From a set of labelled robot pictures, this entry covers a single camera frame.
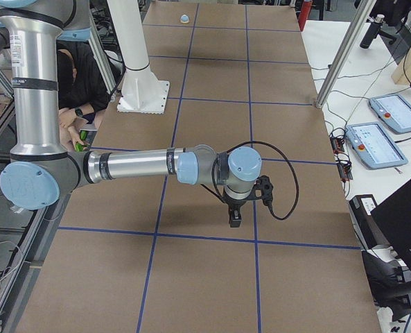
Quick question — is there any seated person in black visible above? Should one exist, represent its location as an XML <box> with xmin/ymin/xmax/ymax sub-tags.
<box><xmin>54</xmin><ymin>40</ymin><xmax>110</xmax><ymax>153</ymax></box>

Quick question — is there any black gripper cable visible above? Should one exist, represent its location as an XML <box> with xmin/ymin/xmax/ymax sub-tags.
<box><xmin>200</xmin><ymin>141</ymin><xmax>300</xmax><ymax>221</ymax></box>

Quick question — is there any aluminium frame post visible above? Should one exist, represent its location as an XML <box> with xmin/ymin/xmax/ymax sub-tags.
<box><xmin>315</xmin><ymin>0</ymin><xmax>376</xmax><ymax>109</ymax></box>

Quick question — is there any light blue call bell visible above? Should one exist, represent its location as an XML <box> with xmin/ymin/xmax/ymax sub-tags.
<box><xmin>180</xmin><ymin>15</ymin><xmax>190</xmax><ymax>24</ymax></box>

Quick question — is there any white central pedestal column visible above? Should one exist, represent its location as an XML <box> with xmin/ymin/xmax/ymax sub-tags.
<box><xmin>107</xmin><ymin>0</ymin><xmax>170</xmax><ymax>114</ymax></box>

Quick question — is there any brown paper table cover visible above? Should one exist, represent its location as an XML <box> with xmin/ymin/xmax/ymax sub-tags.
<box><xmin>17</xmin><ymin>1</ymin><xmax>380</xmax><ymax>332</ymax></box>

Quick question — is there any teach pendant tablet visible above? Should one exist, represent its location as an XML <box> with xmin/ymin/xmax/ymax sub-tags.
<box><xmin>345</xmin><ymin>122</ymin><xmax>408</xmax><ymax>169</ymax></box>
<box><xmin>369</xmin><ymin>94</ymin><xmax>411</xmax><ymax>134</ymax></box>

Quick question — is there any red bottle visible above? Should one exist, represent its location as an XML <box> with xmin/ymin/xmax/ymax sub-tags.
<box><xmin>298</xmin><ymin>0</ymin><xmax>313</xmax><ymax>32</ymax></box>

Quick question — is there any black laptop computer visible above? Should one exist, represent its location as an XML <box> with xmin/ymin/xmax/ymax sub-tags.
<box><xmin>371</xmin><ymin>179</ymin><xmax>411</xmax><ymax>270</ymax></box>

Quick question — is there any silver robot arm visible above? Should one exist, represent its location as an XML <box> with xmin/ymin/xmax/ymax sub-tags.
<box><xmin>0</xmin><ymin>1</ymin><xmax>273</xmax><ymax>228</ymax></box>

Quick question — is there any small electronics board with wires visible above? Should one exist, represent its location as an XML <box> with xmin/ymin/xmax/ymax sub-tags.
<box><xmin>329</xmin><ymin>127</ymin><xmax>353</xmax><ymax>182</ymax></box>

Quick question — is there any black water bottle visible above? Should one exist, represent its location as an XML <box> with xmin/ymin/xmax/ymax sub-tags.
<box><xmin>360</xmin><ymin>14</ymin><xmax>385</xmax><ymax>49</ymax></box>

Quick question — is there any near teach pendant tablet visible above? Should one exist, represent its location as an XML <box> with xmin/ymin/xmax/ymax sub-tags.
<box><xmin>345</xmin><ymin>122</ymin><xmax>408</xmax><ymax>169</ymax></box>

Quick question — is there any far teach pendant tablet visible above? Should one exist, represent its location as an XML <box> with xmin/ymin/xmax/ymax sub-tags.
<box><xmin>369</xmin><ymin>94</ymin><xmax>411</xmax><ymax>134</ymax></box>

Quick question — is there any black box with white label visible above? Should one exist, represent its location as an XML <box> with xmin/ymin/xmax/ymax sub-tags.
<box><xmin>349</xmin><ymin>194</ymin><xmax>390</xmax><ymax>250</ymax></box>

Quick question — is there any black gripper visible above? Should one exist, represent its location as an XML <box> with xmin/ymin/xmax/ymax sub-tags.
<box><xmin>223</xmin><ymin>176</ymin><xmax>273</xmax><ymax>228</ymax></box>

